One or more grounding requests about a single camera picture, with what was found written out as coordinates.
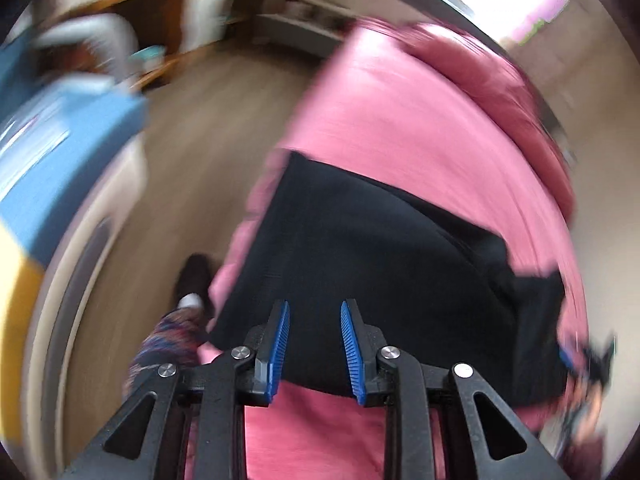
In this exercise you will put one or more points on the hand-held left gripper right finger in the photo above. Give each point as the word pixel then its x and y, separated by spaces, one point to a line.
pixel 350 350

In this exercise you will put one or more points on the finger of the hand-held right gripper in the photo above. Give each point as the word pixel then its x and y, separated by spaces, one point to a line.
pixel 566 357

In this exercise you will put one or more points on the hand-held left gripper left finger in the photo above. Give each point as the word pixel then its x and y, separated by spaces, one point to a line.
pixel 277 345

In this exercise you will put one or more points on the black pants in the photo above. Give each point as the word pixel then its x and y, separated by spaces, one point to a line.
pixel 375 260

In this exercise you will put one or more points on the person's black shoe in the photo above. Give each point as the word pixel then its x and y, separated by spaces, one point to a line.
pixel 195 272

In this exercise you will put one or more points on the person's patterned trouser leg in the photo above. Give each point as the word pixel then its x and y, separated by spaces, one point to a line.
pixel 165 335

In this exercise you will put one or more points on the pink plush blanket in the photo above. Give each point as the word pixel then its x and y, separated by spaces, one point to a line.
pixel 400 110

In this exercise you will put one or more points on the blue storage box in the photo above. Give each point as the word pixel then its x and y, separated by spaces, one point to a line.
pixel 65 160

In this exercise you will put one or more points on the pink pillow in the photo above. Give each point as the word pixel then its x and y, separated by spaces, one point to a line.
pixel 480 75

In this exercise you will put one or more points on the teal container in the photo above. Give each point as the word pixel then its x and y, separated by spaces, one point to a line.
pixel 149 55

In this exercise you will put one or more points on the grey low shelf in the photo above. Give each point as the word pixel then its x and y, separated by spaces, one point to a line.
pixel 285 27

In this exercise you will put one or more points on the grey plastic container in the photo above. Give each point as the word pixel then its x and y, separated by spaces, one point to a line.
pixel 110 35

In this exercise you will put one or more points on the wooden shelf unit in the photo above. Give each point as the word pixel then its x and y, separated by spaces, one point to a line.
pixel 165 10

